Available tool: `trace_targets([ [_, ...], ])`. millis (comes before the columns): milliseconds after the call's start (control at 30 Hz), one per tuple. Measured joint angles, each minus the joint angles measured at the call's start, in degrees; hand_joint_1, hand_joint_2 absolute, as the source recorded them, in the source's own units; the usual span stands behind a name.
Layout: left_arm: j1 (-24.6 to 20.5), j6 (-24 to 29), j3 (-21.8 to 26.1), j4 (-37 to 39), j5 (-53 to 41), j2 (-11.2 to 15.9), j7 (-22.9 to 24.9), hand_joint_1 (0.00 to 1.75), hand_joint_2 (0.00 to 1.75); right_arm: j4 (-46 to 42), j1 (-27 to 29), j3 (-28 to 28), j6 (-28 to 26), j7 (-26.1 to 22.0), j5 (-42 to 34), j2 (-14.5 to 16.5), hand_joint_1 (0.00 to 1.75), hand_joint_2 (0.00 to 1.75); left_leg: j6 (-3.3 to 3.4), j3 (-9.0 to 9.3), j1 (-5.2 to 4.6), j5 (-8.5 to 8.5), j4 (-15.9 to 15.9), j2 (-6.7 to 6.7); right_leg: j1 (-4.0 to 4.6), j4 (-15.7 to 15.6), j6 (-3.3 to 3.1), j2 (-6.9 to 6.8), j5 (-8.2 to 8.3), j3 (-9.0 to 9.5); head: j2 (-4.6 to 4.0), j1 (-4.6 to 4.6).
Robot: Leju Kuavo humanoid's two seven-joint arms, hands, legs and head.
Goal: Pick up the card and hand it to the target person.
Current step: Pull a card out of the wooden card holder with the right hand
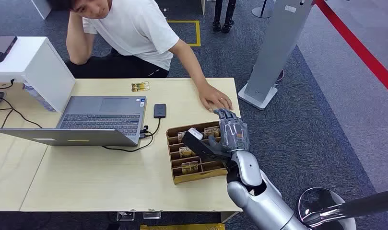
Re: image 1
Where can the person's left hand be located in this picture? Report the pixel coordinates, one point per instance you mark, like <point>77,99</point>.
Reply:
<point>214,96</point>

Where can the brown cardboard card tray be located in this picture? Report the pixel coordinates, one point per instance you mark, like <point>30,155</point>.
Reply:
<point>193,178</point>

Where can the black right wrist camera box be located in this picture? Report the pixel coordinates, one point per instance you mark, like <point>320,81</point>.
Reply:
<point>197,144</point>

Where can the round stanchion base with pole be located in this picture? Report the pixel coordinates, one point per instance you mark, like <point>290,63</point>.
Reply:
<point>262,12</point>

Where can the person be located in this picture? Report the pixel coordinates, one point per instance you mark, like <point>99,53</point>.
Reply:
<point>133,31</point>

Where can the small black card reader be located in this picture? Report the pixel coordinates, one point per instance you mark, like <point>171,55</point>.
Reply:
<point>159,110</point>

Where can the person's right forearm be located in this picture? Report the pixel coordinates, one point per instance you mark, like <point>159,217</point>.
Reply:
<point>72,38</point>

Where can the metal table bracket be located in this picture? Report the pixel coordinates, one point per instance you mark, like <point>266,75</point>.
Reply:
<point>151,215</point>
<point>125,216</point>

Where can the black smartphone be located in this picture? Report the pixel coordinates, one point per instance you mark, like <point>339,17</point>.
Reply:
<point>1,48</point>

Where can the grey open laptop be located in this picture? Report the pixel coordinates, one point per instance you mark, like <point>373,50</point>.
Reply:
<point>101,111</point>

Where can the grey kiosk pillar with base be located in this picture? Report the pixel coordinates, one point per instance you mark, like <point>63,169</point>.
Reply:
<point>276,47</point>

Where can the white cabinet corner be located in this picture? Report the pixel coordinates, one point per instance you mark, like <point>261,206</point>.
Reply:
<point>41,7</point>

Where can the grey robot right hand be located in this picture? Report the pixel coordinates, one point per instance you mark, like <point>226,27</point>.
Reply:
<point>233,133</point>

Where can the yellow cardboard piece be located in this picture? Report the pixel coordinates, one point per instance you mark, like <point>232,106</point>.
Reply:
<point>182,227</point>

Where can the white box stand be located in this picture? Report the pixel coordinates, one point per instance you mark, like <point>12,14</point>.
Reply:
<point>38,63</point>

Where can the black humanoid robot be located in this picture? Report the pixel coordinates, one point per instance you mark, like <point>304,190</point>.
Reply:
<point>227,16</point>

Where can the person's left forearm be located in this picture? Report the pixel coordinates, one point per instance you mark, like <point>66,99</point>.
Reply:
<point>195,70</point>

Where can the black usb adapter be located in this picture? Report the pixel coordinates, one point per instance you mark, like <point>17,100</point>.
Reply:
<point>144,130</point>

